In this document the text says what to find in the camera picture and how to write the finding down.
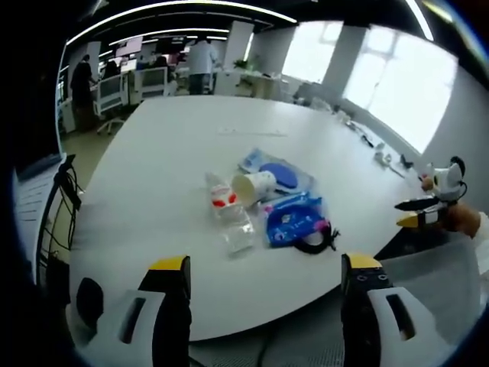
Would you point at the person's right hand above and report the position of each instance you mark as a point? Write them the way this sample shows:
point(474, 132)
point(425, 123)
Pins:
point(460, 219)

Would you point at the clear plastic water bottle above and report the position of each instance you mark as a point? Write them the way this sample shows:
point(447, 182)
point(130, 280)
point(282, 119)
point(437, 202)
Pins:
point(229, 214)

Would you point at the white office chair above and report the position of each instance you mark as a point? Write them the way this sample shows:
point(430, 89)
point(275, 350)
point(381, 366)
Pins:
point(153, 82)
point(110, 95)

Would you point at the clear bag with blue disc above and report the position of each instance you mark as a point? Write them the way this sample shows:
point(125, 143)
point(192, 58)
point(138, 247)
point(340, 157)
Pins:
point(280, 174)

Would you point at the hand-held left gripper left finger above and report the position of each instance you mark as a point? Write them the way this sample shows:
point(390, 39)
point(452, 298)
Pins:
point(153, 325)

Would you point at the white table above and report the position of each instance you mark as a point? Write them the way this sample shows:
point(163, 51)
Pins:
point(191, 153)

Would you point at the white sleeve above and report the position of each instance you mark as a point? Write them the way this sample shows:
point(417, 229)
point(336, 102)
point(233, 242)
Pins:
point(482, 241)

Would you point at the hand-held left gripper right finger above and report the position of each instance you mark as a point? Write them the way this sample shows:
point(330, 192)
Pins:
point(378, 317)

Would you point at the blue wet wipes packet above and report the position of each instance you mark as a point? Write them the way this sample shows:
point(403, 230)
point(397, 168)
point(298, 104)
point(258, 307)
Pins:
point(292, 221)

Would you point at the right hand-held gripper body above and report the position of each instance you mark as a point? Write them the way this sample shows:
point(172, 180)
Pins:
point(447, 182)

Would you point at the white paper cup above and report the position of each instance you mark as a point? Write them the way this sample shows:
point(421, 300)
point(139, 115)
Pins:
point(252, 186)

